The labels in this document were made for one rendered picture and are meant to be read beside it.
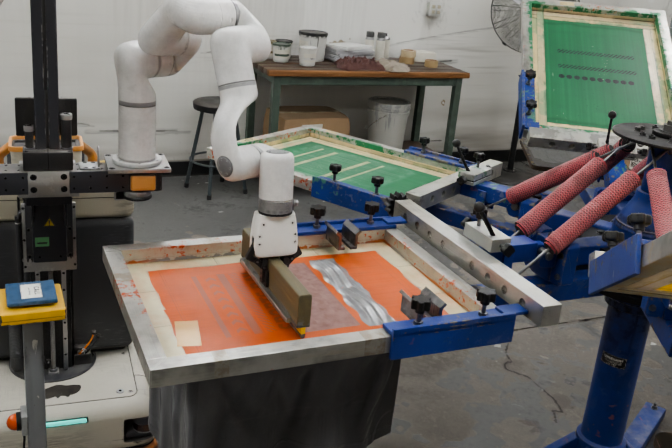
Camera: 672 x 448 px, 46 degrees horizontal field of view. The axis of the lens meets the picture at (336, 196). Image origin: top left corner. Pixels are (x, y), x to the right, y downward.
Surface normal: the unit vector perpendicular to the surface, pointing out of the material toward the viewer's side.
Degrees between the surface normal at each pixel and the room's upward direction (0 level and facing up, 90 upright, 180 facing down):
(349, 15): 90
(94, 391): 0
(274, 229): 87
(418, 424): 0
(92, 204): 90
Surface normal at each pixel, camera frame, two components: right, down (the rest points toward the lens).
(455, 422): 0.09, -0.94
